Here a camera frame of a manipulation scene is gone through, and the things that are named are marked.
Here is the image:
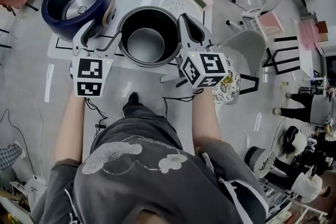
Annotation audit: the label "right hand-held gripper black cable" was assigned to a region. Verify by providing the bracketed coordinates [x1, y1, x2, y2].
[162, 88, 204, 119]

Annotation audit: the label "black metal frame stand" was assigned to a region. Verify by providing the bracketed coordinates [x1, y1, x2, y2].
[262, 36, 301, 76]

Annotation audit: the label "person's dark grey trousers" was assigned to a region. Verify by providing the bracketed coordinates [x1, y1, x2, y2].
[122, 101, 183, 151]

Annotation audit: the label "pink checked cloth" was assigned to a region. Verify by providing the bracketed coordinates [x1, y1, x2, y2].
[298, 20, 320, 49]

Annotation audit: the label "white round plate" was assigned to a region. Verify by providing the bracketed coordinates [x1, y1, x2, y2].
[159, 0, 204, 25]

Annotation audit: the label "hand-held gripper black cable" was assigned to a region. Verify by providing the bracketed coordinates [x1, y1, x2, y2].
[83, 97, 109, 137]
[162, 88, 204, 119]

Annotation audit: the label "left hand-held gripper black cable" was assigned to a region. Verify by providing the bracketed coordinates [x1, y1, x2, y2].
[83, 97, 109, 137]

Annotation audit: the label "person's left forearm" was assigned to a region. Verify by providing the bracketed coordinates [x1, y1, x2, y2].
[55, 91, 86, 165]

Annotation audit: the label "black white floral seat cushion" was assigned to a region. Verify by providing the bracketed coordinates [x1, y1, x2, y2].
[212, 55, 241, 106]

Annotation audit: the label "person's grey printed shirt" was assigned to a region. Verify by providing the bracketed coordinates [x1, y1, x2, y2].
[31, 118, 270, 224]

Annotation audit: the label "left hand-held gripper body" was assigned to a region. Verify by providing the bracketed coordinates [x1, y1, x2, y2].
[68, 46, 115, 98]

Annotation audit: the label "grey shell chair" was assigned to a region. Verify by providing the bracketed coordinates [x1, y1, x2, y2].
[217, 30, 267, 95]

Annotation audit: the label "dark metal pot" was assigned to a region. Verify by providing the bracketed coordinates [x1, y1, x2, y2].
[117, 6, 182, 69]

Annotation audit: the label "white plastic bag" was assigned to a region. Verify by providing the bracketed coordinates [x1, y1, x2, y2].
[291, 173, 323, 204]

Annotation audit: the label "white low shelf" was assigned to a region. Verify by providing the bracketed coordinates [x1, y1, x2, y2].
[9, 178, 47, 214]

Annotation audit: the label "black floor cable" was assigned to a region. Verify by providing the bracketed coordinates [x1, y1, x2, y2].
[0, 109, 38, 179]

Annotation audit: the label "grey white fabric bin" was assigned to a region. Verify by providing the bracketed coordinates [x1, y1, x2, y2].
[244, 146, 277, 179]

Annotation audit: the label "person's right forearm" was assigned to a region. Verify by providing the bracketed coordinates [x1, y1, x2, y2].
[192, 88, 223, 156]

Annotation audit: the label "person's right black shoe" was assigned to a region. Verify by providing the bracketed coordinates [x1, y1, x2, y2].
[127, 91, 140, 107]

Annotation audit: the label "white storage rack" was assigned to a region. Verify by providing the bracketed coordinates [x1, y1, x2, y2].
[262, 183, 329, 224]

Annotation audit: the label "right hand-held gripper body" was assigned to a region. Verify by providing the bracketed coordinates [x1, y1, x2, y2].
[175, 38, 229, 90]

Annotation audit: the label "white chair with pink cushion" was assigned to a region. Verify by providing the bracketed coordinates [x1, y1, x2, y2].
[226, 0, 286, 43]

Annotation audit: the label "brown cardboard box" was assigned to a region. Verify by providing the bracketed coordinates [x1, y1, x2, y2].
[314, 20, 329, 42]

